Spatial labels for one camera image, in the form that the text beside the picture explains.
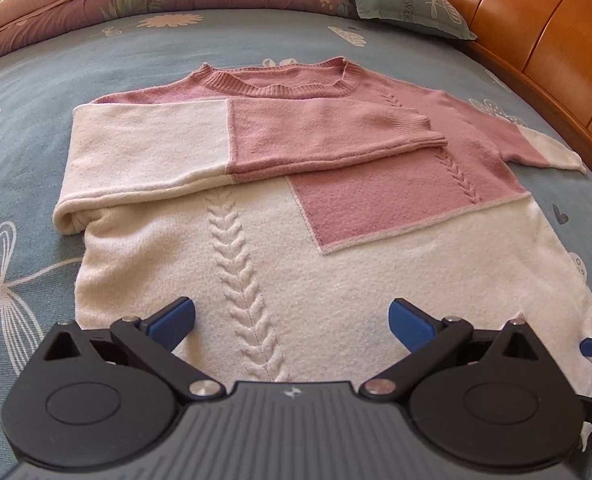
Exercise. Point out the wooden headboard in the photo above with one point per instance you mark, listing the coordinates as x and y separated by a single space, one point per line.
551 25

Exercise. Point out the grey-green printed pillow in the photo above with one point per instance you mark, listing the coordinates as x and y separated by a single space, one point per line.
406 5

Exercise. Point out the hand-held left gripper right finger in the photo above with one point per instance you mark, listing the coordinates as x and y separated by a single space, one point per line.
408 325

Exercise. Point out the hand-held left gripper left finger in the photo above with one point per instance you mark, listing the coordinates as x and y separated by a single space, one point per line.
173 322

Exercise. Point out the pink and white knit sweater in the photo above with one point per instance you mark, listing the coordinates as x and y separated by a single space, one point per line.
326 260

